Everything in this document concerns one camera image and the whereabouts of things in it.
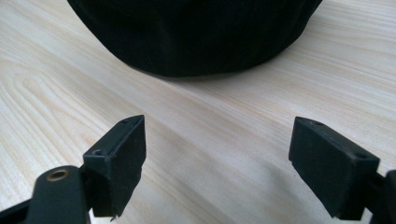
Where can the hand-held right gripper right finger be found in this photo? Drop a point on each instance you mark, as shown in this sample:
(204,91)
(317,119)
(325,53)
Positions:
(327,174)

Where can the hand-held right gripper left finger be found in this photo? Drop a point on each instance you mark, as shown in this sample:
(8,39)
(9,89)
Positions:
(120,168)

